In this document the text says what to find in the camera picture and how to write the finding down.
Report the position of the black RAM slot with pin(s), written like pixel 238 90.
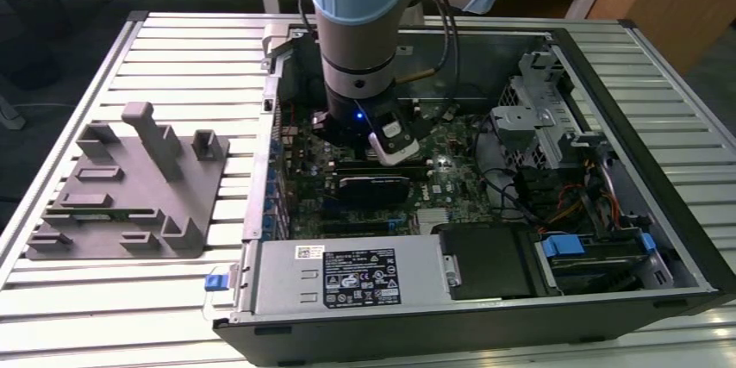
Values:
pixel 380 170
pixel 382 174
pixel 359 166
pixel 356 163

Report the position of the small black graphics card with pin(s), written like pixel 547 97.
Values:
pixel 374 189

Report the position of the green motherboard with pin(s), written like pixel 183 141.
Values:
pixel 454 170

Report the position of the black expansion slot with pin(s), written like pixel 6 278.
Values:
pixel 354 226

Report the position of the silver chipset heat sink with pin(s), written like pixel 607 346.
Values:
pixel 431 217

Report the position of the silver metal disk bay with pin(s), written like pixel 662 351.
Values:
pixel 518 120

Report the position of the silver power supply unit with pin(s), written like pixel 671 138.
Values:
pixel 276 273

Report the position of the grey parts rack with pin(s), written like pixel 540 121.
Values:
pixel 144 195

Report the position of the black plastic shroud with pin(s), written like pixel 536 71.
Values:
pixel 488 256

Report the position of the blue case latch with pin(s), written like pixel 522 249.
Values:
pixel 215 282

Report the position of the green RAM stick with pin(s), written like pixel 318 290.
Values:
pixel 123 214

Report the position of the hard disk in blue carrier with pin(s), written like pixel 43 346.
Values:
pixel 563 247

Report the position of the open black PC case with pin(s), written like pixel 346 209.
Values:
pixel 403 333

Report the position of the wooden cabinet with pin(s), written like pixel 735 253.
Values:
pixel 679 6

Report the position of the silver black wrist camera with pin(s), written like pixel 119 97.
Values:
pixel 394 139

